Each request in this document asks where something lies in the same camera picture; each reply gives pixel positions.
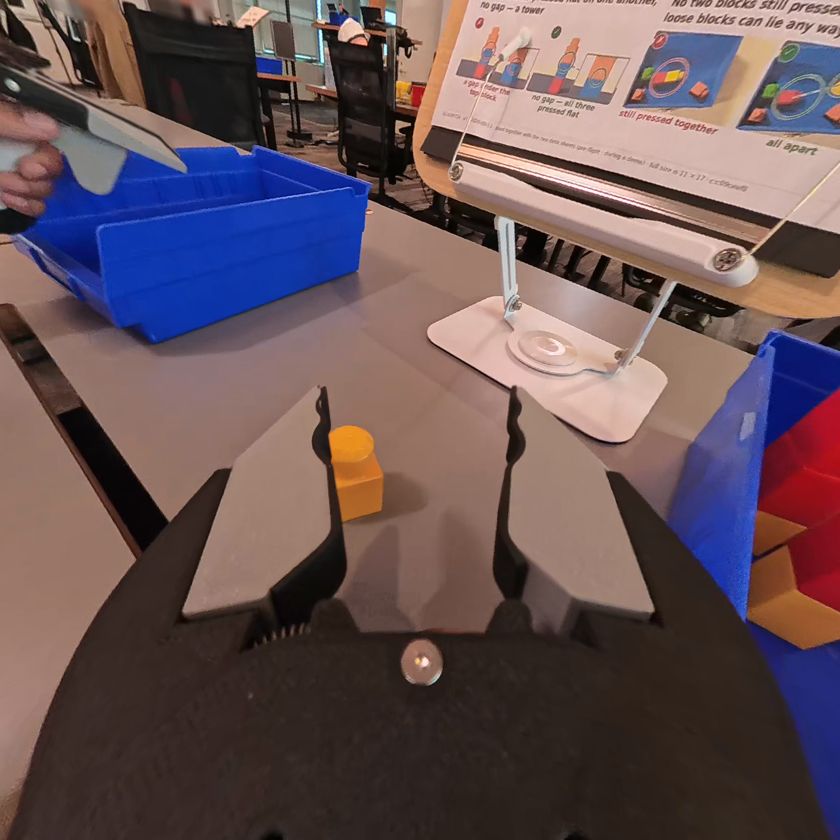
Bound black office chair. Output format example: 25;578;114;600
123;3;266;152
325;29;421;194

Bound person's left hand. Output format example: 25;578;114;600
0;101;64;214

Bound blue plastic bin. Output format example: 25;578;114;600
13;146;371;343
669;328;840;840

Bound printed instruction sheet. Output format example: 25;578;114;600
432;0;840;221

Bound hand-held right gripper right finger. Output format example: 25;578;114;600
493;386;655;634

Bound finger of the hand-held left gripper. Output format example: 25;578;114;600
59;108;189;196

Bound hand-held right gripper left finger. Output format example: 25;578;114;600
180;386;347;621

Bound black floor lamp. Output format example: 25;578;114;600
282;0;309;148

